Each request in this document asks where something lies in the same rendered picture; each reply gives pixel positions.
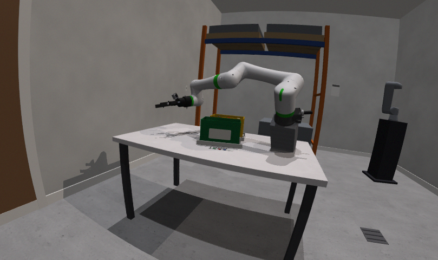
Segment green divided crate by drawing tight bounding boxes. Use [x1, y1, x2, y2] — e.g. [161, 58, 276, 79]
[200, 116, 241, 144]

